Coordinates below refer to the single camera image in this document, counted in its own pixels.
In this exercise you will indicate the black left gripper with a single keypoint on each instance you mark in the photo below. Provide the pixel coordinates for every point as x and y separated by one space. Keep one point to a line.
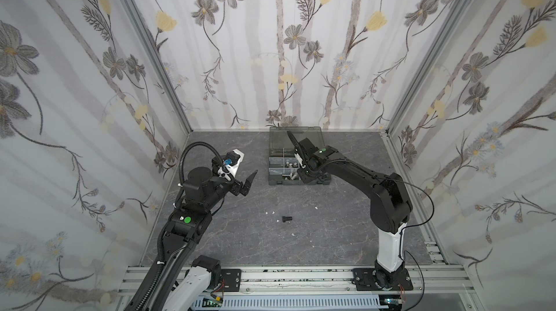
236 187

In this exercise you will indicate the white slotted cable duct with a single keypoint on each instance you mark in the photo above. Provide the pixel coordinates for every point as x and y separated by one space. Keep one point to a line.
291 302

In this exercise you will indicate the green plastic compartment organizer box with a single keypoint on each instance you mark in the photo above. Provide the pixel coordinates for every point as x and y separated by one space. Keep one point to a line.
281 152

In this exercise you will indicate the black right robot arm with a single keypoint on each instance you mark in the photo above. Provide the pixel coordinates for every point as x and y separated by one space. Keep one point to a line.
390 208

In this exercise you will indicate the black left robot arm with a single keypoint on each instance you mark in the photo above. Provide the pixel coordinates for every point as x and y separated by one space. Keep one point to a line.
194 208

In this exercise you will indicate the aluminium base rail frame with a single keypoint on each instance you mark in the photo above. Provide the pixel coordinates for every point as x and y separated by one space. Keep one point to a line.
435 287

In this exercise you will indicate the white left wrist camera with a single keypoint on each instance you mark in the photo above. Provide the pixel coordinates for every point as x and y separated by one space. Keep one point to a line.
230 164

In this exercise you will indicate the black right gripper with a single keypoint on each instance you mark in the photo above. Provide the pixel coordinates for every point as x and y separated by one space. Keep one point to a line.
307 154

